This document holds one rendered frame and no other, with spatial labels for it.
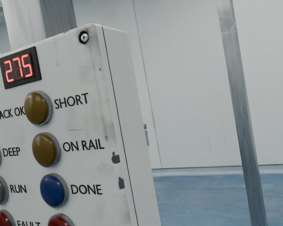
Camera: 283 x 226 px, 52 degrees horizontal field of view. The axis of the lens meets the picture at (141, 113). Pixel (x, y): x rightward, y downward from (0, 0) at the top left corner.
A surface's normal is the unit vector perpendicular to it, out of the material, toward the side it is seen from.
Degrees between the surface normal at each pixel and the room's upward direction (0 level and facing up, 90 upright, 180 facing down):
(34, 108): 90
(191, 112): 90
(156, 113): 90
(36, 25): 90
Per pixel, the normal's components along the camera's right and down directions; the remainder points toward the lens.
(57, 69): -0.48, 0.13
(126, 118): 0.89, -0.13
